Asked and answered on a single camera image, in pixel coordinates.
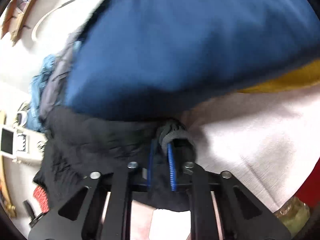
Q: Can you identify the black quilted jacket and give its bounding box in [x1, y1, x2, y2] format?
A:
[34, 106, 196, 212]

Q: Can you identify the red patterned pillow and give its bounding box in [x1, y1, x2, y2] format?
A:
[33, 185, 50, 213]

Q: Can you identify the pink polka dot bedspread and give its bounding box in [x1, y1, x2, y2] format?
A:
[130, 84, 320, 240]

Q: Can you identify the white medical machine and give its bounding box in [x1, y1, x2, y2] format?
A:
[1, 125, 47, 164]

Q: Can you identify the light blue blanket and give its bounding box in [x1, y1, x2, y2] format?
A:
[26, 55, 56, 133]

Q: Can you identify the grey blanket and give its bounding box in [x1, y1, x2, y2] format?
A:
[39, 27, 82, 122]

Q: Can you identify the yellow garment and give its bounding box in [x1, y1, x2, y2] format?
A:
[237, 59, 320, 94]

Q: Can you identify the navy blue folded garment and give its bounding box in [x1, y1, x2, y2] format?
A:
[65, 0, 319, 120]

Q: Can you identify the wooden shelf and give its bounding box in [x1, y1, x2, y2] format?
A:
[1, 0, 37, 46]

